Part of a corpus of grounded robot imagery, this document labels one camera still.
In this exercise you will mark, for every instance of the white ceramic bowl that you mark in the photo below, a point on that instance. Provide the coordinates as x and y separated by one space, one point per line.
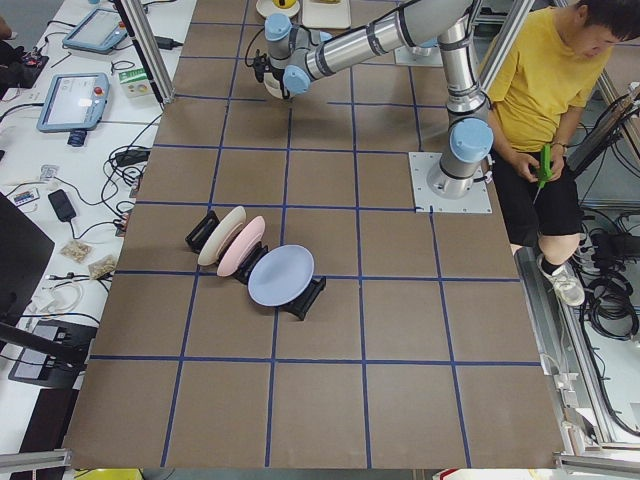
273 86

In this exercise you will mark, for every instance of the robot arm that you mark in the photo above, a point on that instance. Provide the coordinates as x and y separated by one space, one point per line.
297 56

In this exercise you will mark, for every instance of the light blue plate in rack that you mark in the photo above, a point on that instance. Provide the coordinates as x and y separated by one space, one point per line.
281 275

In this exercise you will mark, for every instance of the black plate rack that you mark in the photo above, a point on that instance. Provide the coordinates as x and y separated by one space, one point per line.
298 307

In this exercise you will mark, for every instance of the pink plate in rack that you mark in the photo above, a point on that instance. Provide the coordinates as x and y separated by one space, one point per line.
241 247

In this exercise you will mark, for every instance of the cream plate in rack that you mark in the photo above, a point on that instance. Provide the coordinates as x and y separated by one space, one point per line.
221 236

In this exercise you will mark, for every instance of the white rectangular tray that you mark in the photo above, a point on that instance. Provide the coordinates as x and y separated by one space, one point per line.
326 14

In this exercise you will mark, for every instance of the green tool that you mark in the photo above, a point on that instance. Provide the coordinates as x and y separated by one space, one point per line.
544 172

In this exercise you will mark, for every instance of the cream round plate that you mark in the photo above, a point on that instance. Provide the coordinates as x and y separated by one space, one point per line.
265 8

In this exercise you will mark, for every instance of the green white small box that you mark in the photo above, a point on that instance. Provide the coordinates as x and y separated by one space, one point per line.
134 82

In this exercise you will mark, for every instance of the black power adapter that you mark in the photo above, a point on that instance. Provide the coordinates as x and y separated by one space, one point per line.
62 205

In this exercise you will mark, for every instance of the blue teach pendant near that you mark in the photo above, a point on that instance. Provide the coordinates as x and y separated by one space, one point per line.
74 102

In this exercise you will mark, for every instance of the blue teach pendant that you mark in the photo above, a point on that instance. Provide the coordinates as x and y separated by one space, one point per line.
100 32
74 102

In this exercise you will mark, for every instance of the person in yellow shirt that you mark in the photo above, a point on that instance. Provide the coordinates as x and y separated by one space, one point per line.
537 98

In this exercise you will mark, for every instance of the blue teach pendant far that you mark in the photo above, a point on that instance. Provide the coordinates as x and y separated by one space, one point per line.
100 32

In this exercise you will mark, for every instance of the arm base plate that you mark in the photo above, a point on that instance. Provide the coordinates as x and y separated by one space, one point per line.
435 192

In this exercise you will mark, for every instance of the aluminium frame post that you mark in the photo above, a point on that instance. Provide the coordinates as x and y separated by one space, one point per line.
139 30

